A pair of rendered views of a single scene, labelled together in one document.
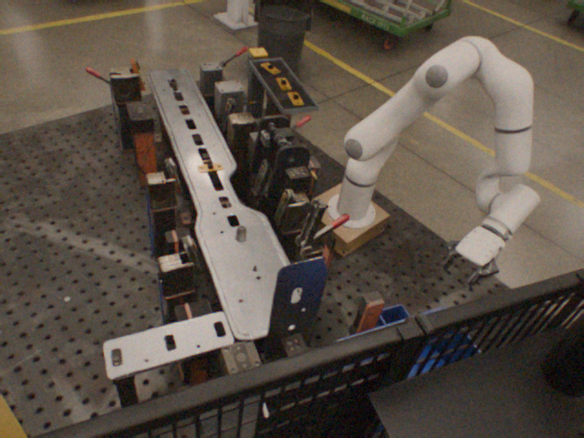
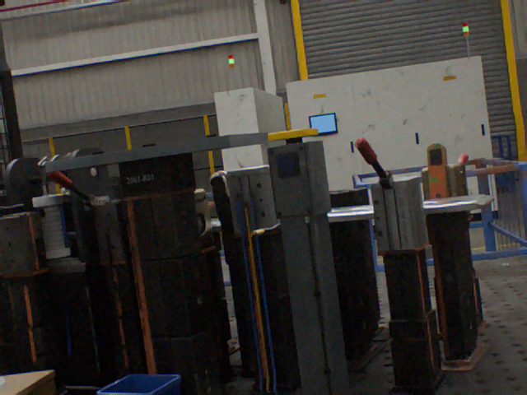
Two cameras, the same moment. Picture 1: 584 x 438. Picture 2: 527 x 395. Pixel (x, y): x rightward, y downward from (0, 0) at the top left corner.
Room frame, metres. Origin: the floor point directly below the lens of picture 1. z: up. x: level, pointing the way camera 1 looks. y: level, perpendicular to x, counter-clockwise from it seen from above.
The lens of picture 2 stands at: (2.80, -0.47, 1.13)
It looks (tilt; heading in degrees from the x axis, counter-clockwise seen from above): 3 degrees down; 146
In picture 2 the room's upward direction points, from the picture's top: 7 degrees counter-clockwise
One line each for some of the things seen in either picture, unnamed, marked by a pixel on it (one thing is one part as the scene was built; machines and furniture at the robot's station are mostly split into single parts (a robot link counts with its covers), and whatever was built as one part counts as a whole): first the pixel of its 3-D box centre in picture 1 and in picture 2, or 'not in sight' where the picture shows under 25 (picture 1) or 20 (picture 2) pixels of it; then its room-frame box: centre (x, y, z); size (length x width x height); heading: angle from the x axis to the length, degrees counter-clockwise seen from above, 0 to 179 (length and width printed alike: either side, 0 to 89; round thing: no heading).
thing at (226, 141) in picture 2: (282, 84); (154, 152); (1.63, 0.12, 1.16); 0.37 x 0.14 x 0.02; 29
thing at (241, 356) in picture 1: (237, 394); not in sight; (0.55, 0.06, 0.88); 0.08 x 0.08 x 0.36; 29
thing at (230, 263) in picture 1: (206, 165); (174, 227); (1.28, 0.32, 1.00); 1.38 x 0.22 x 0.02; 29
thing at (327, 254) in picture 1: (317, 296); not in sight; (0.84, -0.11, 0.95); 0.03 x 0.01 x 0.50; 29
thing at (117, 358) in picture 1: (126, 389); not in sight; (0.54, 0.34, 0.84); 0.11 x 0.06 x 0.29; 119
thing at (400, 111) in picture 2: not in sight; (389, 132); (-4.26, 6.37, 1.22); 2.40 x 0.54 x 2.45; 49
